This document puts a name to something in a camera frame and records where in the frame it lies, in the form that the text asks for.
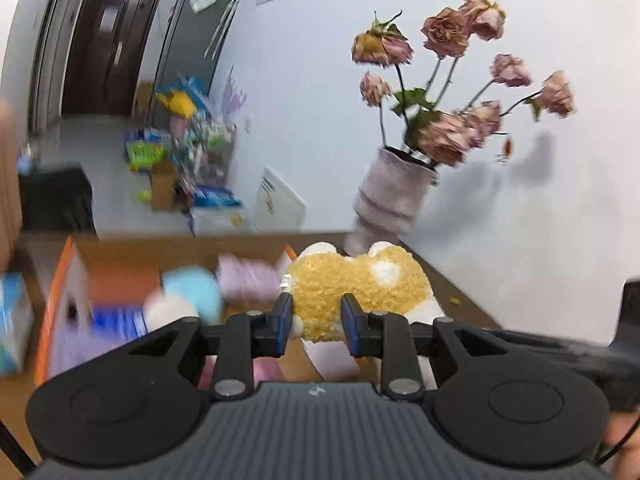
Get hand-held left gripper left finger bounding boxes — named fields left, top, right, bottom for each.
left=127, top=292, right=294, bottom=402

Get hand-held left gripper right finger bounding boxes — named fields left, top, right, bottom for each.
left=340, top=292, right=507, bottom=402

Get yellow white plush toy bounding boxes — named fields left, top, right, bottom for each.
left=280, top=241, right=447, bottom=392

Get lavender plush ball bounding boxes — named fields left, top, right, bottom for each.
left=217, top=254, right=283, bottom=306

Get light blue plush toy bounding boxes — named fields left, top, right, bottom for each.
left=162, top=267, right=224, bottom=323

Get red cardboard box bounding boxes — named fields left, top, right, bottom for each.
left=35, top=234, right=366, bottom=391

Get person's right hand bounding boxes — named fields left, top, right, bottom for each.
left=601, top=407, right=640, bottom=478

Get white flat panel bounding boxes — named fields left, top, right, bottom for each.
left=255, top=166, right=307, bottom=233

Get grey ribbed vase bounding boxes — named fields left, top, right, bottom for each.
left=343, top=146, right=438, bottom=257

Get blue packets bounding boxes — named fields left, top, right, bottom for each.
left=192, top=187, right=243, bottom=208

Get small white blue box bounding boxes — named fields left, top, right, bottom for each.
left=92, top=307, right=149, bottom=337

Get brown cardboard box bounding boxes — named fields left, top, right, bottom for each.
left=150, top=161, right=176, bottom=211

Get clear storage container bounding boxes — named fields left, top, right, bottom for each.
left=172, top=120, right=236, bottom=186

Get dried pink roses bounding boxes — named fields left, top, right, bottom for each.
left=351, top=0, right=576, bottom=167

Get green packet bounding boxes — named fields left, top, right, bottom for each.
left=125, top=140, right=166, bottom=173

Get black bag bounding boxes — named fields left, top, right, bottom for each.
left=20, top=162, right=96, bottom=233

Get blue tissue pack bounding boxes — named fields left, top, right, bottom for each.
left=0, top=272, right=37, bottom=375

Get grey refrigerator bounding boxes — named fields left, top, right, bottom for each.
left=150, top=0, right=241, bottom=126

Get pink suitcase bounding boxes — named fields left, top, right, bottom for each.
left=0, top=100, right=24, bottom=271

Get dark brown door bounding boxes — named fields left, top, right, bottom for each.
left=61, top=0, right=166, bottom=118

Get purple wall decal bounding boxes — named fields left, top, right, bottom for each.
left=210, top=65, right=248, bottom=123

